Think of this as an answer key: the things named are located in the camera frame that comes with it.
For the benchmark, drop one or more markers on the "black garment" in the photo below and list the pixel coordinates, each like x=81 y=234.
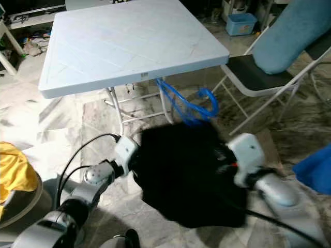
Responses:
x=186 y=175

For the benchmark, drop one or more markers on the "blue plastic hanger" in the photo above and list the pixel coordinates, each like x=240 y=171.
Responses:
x=215 y=102

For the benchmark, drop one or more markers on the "yellow shirt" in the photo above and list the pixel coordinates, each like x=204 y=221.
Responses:
x=15 y=175

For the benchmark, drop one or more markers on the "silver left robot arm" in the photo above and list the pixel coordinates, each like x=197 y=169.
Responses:
x=98 y=175

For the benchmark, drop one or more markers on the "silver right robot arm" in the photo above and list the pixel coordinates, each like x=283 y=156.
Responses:
x=279 y=194

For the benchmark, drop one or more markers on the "white folding chair grey seat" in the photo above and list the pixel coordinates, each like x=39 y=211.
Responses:
x=253 y=75

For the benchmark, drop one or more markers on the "metal basin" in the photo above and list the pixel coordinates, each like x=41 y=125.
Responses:
x=26 y=206

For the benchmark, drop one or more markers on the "light blue storage bin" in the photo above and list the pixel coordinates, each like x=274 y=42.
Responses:
x=241 y=25

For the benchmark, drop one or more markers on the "light blue pillow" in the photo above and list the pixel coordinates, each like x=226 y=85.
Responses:
x=295 y=36

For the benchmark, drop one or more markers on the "small white table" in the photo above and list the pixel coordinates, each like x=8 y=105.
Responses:
x=5 y=31

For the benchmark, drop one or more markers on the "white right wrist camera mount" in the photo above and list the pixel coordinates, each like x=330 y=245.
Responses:
x=245 y=152

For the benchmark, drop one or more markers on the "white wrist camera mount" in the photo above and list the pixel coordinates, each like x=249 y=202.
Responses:
x=126 y=152
x=245 y=152

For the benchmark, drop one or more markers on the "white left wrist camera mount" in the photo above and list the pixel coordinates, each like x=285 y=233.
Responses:
x=126 y=152

